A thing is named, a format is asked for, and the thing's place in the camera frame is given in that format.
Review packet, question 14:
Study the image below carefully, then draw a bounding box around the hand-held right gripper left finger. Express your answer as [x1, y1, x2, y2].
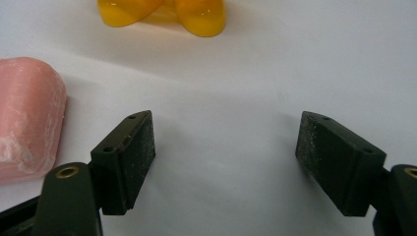
[89, 109, 156, 216]

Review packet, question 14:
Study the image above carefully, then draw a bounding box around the pink plastic block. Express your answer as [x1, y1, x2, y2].
[0, 56, 68, 185]

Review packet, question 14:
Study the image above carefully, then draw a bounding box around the yellow plastic toy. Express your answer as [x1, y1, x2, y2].
[96, 0, 227, 38]

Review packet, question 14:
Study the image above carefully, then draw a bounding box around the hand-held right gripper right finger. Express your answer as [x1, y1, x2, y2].
[294, 110, 387, 218]

